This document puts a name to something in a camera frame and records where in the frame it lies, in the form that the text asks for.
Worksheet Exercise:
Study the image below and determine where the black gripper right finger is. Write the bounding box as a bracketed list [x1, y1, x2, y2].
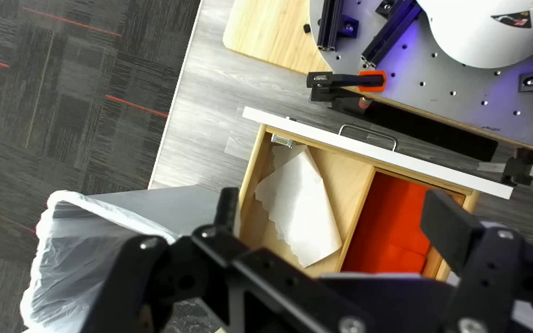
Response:
[420, 189, 485, 278]

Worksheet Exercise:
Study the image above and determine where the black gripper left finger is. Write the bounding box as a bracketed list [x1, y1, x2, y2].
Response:
[213, 187, 239, 233]

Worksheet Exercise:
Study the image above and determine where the orange felt drawer liner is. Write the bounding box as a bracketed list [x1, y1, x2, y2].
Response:
[342, 174, 429, 274]

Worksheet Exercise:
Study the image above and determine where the open wooden drawer white front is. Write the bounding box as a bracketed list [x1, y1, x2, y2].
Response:
[235, 107, 512, 280]

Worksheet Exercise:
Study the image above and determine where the white paper napkin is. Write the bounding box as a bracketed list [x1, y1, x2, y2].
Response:
[255, 148, 342, 268]

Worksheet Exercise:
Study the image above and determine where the black orange clamp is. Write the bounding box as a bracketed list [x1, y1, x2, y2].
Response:
[305, 70, 387, 102]

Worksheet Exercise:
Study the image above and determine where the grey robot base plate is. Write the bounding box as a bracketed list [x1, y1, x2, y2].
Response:
[307, 0, 533, 146]

